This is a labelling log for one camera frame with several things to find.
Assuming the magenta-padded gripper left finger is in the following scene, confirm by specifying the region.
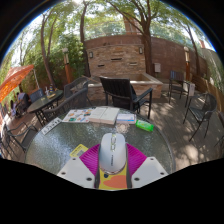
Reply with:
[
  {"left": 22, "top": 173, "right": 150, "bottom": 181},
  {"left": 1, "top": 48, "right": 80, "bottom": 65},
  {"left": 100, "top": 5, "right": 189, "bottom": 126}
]
[{"left": 56, "top": 143, "right": 101, "bottom": 189}]

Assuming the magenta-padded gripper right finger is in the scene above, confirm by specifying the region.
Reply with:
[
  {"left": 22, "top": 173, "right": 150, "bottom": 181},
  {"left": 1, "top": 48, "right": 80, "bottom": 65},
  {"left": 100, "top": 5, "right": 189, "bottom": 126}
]
[{"left": 125, "top": 143, "right": 169, "bottom": 189}]

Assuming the white computer mouse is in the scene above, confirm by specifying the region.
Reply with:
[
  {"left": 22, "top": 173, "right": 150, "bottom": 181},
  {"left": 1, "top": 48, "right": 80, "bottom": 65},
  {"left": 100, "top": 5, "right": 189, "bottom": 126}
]
[{"left": 98, "top": 132, "right": 128, "bottom": 175}]

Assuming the yellow duck mouse pad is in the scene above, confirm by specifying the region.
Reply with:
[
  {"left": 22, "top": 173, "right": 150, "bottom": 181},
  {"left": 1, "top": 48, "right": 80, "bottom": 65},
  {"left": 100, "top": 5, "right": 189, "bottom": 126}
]
[{"left": 98, "top": 163, "right": 129, "bottom": 191}]

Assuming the yellow square card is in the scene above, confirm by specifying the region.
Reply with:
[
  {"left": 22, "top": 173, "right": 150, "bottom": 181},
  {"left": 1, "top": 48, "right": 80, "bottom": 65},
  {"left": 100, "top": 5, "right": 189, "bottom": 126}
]
[{"left": 69, "top": 143, "right": 89, "bottom": 159}]

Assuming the green packet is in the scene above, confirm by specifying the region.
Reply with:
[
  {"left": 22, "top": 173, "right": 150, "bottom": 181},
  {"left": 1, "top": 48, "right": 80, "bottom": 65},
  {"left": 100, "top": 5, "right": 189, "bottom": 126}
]
[{"left": 135, "top": 119, "right": 155, "bottom": 132}]

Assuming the white printed strip card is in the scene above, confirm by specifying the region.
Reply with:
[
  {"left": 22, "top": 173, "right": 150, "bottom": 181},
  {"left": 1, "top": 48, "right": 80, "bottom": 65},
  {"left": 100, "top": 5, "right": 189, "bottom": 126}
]
[{"left": 40, "top": 117, "right": 63, "bottom": 136}]

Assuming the colourful printed leaflet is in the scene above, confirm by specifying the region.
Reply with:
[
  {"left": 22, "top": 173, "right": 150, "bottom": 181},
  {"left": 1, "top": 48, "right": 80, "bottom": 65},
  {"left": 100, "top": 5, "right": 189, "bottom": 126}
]
[{"left": 62, "top": 107, "right": 96, "bottom": 124}]

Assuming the small white blue book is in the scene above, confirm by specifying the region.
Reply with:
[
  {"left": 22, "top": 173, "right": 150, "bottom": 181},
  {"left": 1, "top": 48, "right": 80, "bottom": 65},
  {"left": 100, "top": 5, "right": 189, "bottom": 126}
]
[{"left": 115, "top": 113, "right": 138, "bottom": 125}]

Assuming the dark metal chair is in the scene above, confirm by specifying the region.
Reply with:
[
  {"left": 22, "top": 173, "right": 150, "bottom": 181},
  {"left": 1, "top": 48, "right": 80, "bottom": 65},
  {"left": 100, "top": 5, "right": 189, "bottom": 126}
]
[
  {"left": 2, "top": 121, "right": 39, "bottom": 158},
  {"left": 214, "top": 111, "right": 224, "bottom": 148}
]

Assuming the white open book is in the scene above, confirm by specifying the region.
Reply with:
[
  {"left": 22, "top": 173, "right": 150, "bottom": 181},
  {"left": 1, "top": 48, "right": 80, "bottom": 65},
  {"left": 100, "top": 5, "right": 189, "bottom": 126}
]
[{"left": 89, "top": 106, "right": 120, "bottom": 125}]

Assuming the dark wicker chair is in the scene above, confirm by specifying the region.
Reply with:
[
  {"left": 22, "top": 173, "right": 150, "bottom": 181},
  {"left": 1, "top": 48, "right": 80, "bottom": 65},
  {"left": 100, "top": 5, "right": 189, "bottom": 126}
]
[
  {"left": 63, "top": 77, "right": 91, "bottom": 99},
  {"left": 41, "top": 87, "right": 89, "bottom": 123}
]

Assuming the dark round table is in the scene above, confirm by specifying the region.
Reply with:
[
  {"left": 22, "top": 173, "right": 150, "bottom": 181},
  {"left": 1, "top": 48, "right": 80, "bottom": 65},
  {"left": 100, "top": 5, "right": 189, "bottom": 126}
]
[{"left": 26, "top": 89, "right": 64, "bottom": 126}]

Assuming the dark mesh chair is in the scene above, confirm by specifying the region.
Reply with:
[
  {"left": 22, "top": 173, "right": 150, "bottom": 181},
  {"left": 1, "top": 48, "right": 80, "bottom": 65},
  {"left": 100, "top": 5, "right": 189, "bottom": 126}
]
[{"left": 182, "top": 92, "right": 218, "bottom": 143}]

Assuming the blue-grey chair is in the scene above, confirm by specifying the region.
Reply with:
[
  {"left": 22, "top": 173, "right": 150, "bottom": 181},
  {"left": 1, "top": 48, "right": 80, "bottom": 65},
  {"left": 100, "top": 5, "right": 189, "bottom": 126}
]
[{"left": 29, "top": 88, "right": 45, "bottom": 103}]

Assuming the person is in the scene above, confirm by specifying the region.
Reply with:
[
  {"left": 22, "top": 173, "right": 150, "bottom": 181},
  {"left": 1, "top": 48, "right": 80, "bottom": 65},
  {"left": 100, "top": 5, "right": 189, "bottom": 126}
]
[{"left": 13, "top": 91, "right": 31, "bottom": 116}]

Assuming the black slatted armchair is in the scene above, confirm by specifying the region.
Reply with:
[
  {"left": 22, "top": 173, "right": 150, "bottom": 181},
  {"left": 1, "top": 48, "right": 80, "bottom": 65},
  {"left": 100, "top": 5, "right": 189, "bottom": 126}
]
[{"left": 99, "top": 76, "right": 154, "bottom": 120}]

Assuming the dark slatted chair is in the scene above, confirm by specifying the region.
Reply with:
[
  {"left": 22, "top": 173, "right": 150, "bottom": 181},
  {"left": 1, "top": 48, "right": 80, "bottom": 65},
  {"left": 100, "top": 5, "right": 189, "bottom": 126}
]
[{"left": 168, "top": 69, "right": 196, "bottom": 108}]

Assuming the orange parasol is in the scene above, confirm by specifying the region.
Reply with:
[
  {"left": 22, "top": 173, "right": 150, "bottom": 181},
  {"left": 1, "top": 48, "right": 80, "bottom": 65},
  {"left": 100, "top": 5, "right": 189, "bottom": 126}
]
[{"left": 0, "top": 64, "right": 35, "bottom": 103}]

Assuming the tree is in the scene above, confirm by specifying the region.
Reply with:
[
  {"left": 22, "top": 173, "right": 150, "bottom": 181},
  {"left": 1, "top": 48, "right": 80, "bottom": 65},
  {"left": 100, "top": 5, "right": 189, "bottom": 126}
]
[
  {"left": 109, "top": 0, "right": 161, "bottom": 76},
  {"left": 39, "top": 9, "right": 59, "bottom": 88}
]

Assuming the grey wall box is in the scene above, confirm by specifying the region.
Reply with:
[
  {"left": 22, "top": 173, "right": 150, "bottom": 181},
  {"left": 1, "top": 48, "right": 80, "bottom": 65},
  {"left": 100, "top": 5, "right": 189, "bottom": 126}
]
[{"left": 153, "top": 62, "right": 162, "bottom": 74}]

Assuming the wooden lamp post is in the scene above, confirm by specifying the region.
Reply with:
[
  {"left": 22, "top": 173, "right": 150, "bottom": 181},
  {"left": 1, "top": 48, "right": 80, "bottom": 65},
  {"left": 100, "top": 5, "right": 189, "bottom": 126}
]
[
  {"left": 61, "top": 47, "right": 74, "bottom": 84},
  {"left": 183, "top": 46, "right": 191, "bottom": 81}
]

